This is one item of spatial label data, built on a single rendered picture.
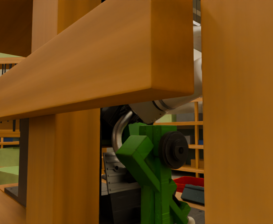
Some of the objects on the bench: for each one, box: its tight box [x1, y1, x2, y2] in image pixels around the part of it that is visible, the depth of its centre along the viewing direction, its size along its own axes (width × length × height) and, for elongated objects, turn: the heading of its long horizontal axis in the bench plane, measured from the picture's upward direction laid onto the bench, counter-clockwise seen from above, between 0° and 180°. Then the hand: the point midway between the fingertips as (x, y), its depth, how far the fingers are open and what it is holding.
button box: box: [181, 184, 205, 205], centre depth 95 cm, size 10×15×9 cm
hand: (128, 115), depth 82 cm, fingers closed on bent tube, 3 cm apart
